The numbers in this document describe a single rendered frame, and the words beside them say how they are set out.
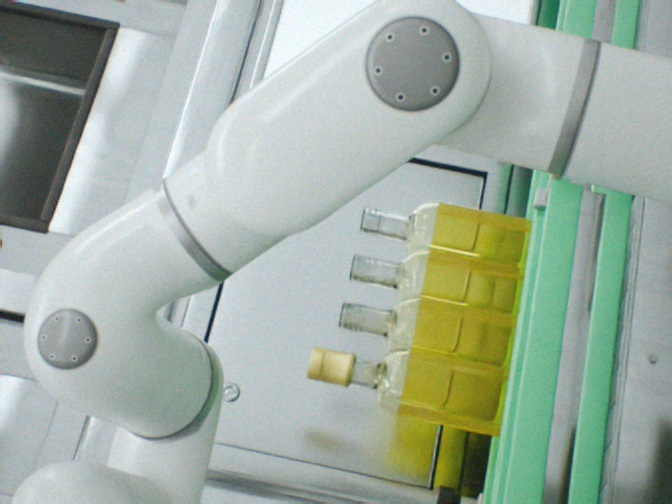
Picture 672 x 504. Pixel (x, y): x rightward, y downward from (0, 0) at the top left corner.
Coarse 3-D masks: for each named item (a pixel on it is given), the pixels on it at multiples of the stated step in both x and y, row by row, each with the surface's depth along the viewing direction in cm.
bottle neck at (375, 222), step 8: (368, 208) 142; (368, 216) 141; (376, 216) 141; (384, 216) 141; (392, 216) 141; (400, 216) 142; (368, 224) 141; (376, 224) 141; (384, 224) 141; (392, 224) 141; (400, 224) 141; (368, 232) 142; (376, 232) 142; (384, 232) 141; (392, 232) 141; (400, 232) 141; (400, 240) 142
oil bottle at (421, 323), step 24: (408, 312) 135; (432, 312) 135; (456, 312) 135; (480, 312) 135; (384, 336) 136; (408, 336) 133; (432, 336) 134; (456, 336) 134; (480, 336) 134; (504, 336) 134; (480, 360) 133; (504, 360) 133
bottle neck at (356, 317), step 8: (344, 304) 136; (352, 304) 136; (360, 304) 137; (344, 312) 136; (352, 312) 136; (360, 312) 136; (368, 312) 136; (376, 312) 136; (384, 312) 136; (344, 320) 136; (352, 320) 136; (360, 320) 136; (368, 320) 136; (376, 320) 136; (384, 320) 136; (344, 328) 137; (352, 328) 136; (360, 328) 136; (368, 328) 136; (376, 328) 136; (384, 328) 136
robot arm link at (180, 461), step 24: (216, 360) 101; (216, 384) 100; (216, 408) 100; (120, 432) 102; (192, 432) 99; (120, 456) 101; (144, 456) 99; (168, 456) 99; (192, 456) 99; (48, 480) 89; (72, 480) 89; (96, 480) 90; (120, 480) 92; (144, 480) 97; (168, 480) 98; (192, 480) 98
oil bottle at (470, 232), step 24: (408, 216) 142; (432, 216) 140; (456, 216) 140; (480, 216) 140; (504, 216) 141; (408, 240) 141; (432, 240) 139; (456, 240) 139; (480, 240) 139; (504, 240) 139; (528, 240) 139
